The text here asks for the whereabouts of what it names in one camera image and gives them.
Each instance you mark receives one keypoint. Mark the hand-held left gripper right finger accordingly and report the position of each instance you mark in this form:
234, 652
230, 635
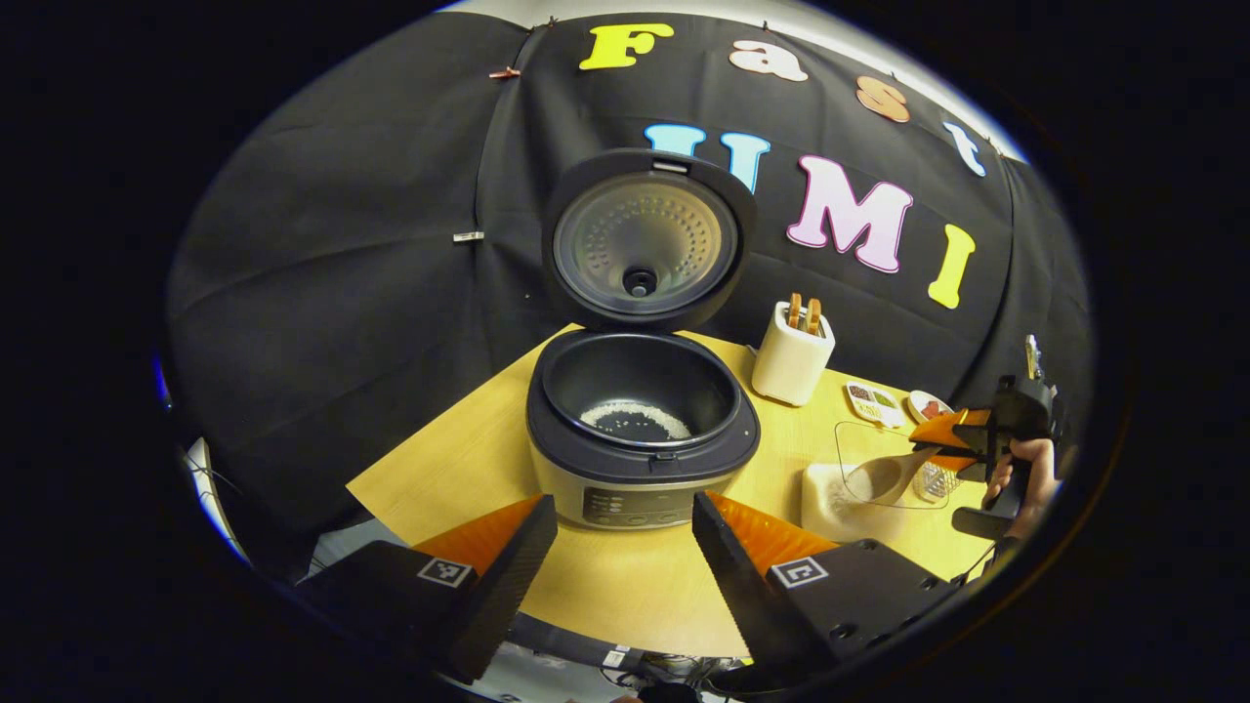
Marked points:
737, 586

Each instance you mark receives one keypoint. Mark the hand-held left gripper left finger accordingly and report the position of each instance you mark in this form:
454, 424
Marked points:
508, 586

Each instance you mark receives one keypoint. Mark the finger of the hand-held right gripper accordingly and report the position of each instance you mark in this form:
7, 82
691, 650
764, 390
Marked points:
942, 430
962, 464

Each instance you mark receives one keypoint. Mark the white rice box clear lid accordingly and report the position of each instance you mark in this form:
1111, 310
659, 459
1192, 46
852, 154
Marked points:
830, 508

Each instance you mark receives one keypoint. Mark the dark grey rice cooker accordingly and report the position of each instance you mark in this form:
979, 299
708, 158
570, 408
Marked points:
635, 469

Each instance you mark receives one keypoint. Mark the white rice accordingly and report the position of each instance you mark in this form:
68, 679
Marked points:
605, 418

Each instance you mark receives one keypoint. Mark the round white plate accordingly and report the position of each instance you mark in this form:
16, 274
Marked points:
916, 410

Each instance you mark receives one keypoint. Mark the white divided bean dish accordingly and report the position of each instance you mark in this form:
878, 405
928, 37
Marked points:
874, 403

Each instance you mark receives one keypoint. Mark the white toaster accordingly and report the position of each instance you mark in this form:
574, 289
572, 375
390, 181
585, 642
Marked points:
786, 361

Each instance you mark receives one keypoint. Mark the toast bread slice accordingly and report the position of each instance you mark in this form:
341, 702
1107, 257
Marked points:
795, 312
813, 317

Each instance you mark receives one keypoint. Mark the black backdrop cloth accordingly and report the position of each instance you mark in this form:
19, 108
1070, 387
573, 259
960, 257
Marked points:
342, 293

